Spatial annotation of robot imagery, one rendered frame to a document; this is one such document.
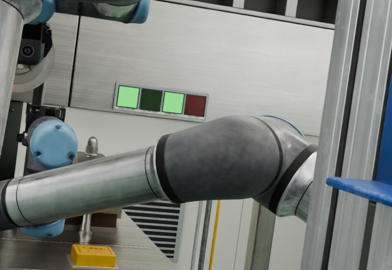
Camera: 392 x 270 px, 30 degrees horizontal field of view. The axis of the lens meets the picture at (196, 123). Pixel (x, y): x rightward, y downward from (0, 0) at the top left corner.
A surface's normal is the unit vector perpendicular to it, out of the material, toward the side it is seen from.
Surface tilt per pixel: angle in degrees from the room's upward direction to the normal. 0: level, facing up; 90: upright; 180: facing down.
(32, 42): 79
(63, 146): 90
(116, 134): 90
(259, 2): 90
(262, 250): 90
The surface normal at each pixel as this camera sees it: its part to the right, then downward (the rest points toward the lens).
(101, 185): -0.42, 0.06
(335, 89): -0.93, -0.11
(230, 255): 0.29, 0.09
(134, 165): -0.47, -0.40
